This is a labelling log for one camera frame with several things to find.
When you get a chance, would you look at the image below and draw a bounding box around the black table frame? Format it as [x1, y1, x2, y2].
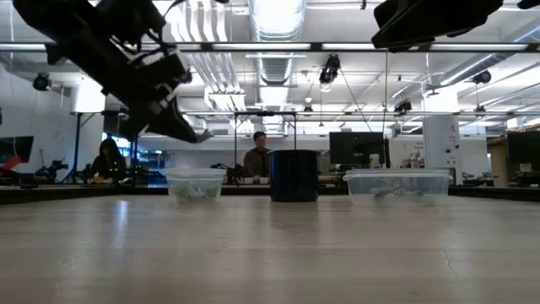
[0, 183, 540, 205]

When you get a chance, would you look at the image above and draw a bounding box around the black overhead frame beam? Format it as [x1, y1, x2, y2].
[0, 41, 540, 53]

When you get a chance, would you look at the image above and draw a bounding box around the black cup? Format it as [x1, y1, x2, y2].
[267, 149, 321, 203]

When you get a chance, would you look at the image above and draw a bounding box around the black overhead camera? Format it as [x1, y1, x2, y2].
[318, 53, 342, 93]

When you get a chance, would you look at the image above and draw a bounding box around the small clear plastic container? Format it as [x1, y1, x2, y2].
[164, 167, 228, 204]

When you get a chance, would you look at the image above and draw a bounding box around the large clear plastic container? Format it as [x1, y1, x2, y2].
[342, 168, 454, 208]

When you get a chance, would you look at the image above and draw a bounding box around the black computer monitor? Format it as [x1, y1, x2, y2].
[328, 131, 391, 171]

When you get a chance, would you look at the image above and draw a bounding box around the person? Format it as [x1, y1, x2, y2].
[88, 137, 127, 186]
[241, 130, 272, 179]

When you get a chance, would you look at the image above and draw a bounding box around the white column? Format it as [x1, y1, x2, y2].
[422, 115, 464, 186]

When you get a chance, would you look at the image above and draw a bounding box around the silver ceiling duct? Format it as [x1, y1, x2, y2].
[247, 0, 308, 86]

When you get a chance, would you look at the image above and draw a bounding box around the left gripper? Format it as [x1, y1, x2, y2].
[43, 28, 213, 145]

